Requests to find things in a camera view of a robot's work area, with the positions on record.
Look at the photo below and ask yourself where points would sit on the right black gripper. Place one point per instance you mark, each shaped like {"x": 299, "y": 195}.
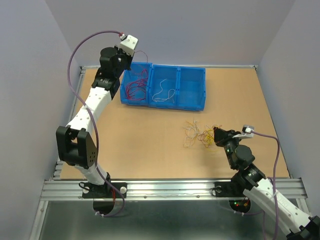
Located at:
{"x": 221, "y": 136}

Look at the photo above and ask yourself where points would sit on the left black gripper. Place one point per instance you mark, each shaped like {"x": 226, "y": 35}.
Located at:
{"x": 129, "y": 57}

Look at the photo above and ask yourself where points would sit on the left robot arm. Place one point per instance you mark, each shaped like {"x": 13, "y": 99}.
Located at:
{"x": 75, "y": 144}

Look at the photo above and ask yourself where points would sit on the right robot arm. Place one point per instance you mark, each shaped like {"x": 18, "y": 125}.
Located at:
{"x": 253, "y": 184}

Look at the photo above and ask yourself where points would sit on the left blue bin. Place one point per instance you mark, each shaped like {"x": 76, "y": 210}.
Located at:
{"x": 134, "y": 87}

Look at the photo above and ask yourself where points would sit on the blue bin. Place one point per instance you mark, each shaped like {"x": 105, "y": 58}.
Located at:
{"x": 163, "y": 87}
{"x": 191, "y": 89}
{"x": 134, "y": 87}

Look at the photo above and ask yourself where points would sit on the middle blue bin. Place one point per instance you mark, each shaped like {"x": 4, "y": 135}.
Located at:
{"x": 163, "y": 87}

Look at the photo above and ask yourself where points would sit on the right blue bin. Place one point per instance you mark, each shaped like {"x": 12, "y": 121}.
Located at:
{"x": 191, "y": 89}

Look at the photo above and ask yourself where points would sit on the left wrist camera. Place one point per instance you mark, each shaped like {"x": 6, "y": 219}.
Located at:
{"x": 128, "y": 44}

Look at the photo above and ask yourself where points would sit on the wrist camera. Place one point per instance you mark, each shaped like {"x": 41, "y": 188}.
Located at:
{"x": 128, "y": 44}
{"x": 247, "y": 132}

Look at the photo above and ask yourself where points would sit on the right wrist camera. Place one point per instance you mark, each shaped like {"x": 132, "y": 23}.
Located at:
{"x": 247, "y": 132}

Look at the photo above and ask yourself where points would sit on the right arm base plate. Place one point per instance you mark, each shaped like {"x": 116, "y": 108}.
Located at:
{"x": 228, "y": 189}

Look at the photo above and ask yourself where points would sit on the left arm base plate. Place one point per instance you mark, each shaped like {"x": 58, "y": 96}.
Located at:
{"x": 92, "y": 191}

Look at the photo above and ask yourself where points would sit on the aluminium front rail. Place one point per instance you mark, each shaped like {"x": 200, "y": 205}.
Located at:
{"x": 162, "y": 190}

